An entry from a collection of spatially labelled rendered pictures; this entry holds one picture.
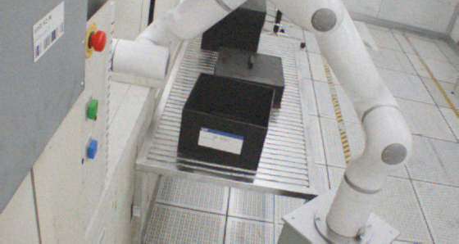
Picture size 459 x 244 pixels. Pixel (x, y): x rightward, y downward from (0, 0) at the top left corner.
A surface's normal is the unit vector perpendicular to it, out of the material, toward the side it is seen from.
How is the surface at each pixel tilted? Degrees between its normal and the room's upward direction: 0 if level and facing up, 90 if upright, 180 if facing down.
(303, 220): 0
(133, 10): 90
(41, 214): 90
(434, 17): 90
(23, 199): 90
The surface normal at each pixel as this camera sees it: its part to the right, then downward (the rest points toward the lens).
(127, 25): -0.07, 0.52
